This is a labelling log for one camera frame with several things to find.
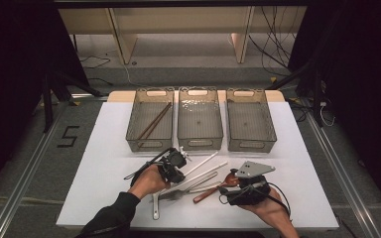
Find black curtain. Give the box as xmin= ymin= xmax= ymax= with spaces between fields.
xmin=0 ymin=0 xmax=91 ymax=199
xmin=287 ymin=0 xmax=381 ymax=219

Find white chopstick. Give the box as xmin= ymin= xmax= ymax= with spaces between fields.
xmin=183 ymin=151 xmax=220 ymax=178
xmin=160 ymin=161 xmax=229 ymax=196

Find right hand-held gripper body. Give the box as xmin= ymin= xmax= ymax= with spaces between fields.
xmin=223 ymin=161 xmax=277 ymax=206

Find black metal stand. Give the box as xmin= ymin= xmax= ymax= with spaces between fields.
xmin=266 ymin=59 xmax=325 ymax=128
xmin=41 ymin=70 xmax=103 ymax=133

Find brown wooden chopstick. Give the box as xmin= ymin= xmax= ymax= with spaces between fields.
xmin=137 ymin=102 xmax=172 ymax=140

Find hand-held gripper cable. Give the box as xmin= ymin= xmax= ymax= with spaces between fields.
xmin=264 ymin=181 xmax=293 ymax=219
xmin=123 ymin=147 xmax=177 ymax=187

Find person's left hand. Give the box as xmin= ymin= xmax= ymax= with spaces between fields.
xmin=127 ymin=164 xmax=172 ymax=200

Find hanging black cables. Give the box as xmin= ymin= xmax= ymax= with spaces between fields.
xmin=247 ymin=6 xmax=299 ymax=77

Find white floor cable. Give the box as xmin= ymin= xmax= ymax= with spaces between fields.
xmin=122 ymin=63 xmax=143 ymax=88

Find person's right hand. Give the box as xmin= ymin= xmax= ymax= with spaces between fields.
xmin=241 ymin=187 xmax=294 ymax=229

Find left hand-held gripper cable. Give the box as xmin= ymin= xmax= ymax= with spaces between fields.
xmin=123 ymin=147 xmax=177 ymax=187

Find white ceramic spoon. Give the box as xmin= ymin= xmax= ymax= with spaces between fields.
xmin=151 ymin=192 xmax=162 ymax=221

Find tangled floor cables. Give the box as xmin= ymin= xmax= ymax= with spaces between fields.
xmin=286 ymin=97 xmax=336 ymax=128

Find beige wooden desk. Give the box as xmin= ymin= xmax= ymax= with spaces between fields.
xmin=59 ymin=6 xmax=307 ymax=65

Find right hand-held gripper cable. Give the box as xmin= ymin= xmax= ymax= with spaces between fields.
xmin=264 ymin=181 xmax=293 ymax=219

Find white table sheet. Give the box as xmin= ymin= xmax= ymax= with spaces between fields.
xmin=56 ymin=101 xmax=340 ymax=231

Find metal floor rail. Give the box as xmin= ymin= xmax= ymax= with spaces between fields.
xmin=0 ymin=93 xmax=108 ymax=238
xmin=306 ymin=110 xmax=381 ymax=238

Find black floor cable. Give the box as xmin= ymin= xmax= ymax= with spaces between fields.
xmin=80 ymin=54 xmax=113 ymax=87

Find red-brown wooden spoon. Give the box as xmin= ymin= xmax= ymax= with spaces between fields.
xmin=192 ymin=172 xmax=242 ymax=204

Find clear grey plastic bin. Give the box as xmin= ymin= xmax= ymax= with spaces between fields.
xmin=225 ymin=87 xmax=278 ymax=154
xmin=125 ymin=86 xmax=176 ymax=153
xmin=177 ymin=86 xmax=224 ymax=152

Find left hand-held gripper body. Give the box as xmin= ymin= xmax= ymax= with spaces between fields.
xmin=158 ymin=146 xmax=192 ymax=184

